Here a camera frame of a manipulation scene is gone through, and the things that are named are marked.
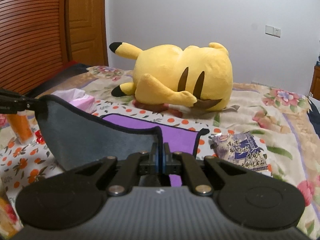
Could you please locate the purple and grey towel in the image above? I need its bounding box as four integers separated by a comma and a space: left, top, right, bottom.
35, 95, 209, 187

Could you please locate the orange lidded cup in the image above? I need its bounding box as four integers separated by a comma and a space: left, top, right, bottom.
6, 111, 34, 145

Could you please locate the red candy wrapper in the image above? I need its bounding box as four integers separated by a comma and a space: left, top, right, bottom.
35, 130, 45, 145

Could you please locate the orange print cloth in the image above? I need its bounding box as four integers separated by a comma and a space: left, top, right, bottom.
0, 98, 273, 205

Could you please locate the wooden slatted headboard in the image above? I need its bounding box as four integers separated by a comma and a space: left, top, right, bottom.
1, 0, 68, 94

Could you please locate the purple snack packet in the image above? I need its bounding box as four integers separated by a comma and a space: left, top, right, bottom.
209, 132, 271, 176

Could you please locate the yellow Pikachu plush toy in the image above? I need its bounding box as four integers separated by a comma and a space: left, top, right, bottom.
109, 42, 233, 112

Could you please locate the floral bed blanket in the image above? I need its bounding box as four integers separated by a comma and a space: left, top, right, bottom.
1, 66, 319, 239

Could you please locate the wooden door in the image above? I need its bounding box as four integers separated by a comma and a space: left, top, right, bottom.
66, 0, 108, 66

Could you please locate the dark blue bed sheet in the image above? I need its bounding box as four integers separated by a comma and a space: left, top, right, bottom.
308, 98, 320, 136

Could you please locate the wooden sideboard cabinet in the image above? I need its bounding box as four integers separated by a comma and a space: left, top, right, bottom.
310, 66, 320, 100

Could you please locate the white wall switch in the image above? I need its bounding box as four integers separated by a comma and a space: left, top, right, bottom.
265, 25, 281, 38

